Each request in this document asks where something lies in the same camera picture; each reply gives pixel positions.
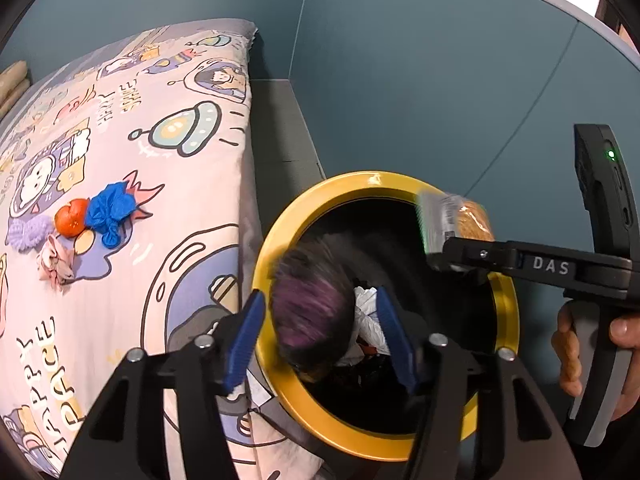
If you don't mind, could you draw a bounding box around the black bin with yellow rim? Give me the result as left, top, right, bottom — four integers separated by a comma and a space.
253, 170, 520, 463

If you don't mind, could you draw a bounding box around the person's right hand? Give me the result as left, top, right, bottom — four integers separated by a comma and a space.
551, 303, 640, 422

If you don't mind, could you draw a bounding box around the beige folded pillow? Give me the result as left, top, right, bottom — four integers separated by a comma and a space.
0, 60, 30, 118

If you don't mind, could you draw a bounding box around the orange tangerine peel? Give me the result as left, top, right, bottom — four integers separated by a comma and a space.
54, 198, 90, 238

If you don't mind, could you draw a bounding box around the white plastic bag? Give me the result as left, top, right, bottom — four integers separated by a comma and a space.
343, 286, 390, 365

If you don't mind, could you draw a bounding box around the green snack packet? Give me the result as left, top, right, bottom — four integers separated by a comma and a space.
416, 191, 495, 254

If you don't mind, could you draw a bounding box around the black plastic bag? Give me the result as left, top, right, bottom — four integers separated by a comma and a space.
269, 233, 392, 373

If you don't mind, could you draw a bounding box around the blue plastic bag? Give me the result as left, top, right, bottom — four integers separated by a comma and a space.
85, 181, 136, 249

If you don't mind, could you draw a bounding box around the purple foam net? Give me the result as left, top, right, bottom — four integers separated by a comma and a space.
6, 214, 54, 252

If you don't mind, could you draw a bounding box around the pink tissue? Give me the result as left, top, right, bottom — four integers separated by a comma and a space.
37, 234, 75, 289

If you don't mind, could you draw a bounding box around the bed with cartoon space sheet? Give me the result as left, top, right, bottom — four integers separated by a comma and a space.
0, 18, 321, 480

